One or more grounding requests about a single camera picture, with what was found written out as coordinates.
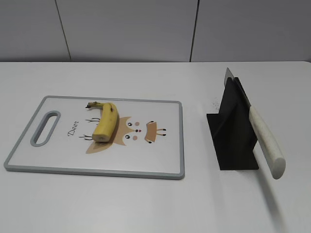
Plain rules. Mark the yellow banana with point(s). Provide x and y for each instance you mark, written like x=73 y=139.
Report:
x=107 y=123

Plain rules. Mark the kitchen knife white handle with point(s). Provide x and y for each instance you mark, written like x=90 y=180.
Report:
x=268 y=143

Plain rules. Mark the black knife stand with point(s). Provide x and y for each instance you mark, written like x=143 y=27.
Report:
x=232 y=133

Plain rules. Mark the white grey-rimmed cutting board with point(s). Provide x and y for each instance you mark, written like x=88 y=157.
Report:
x=148 y=141

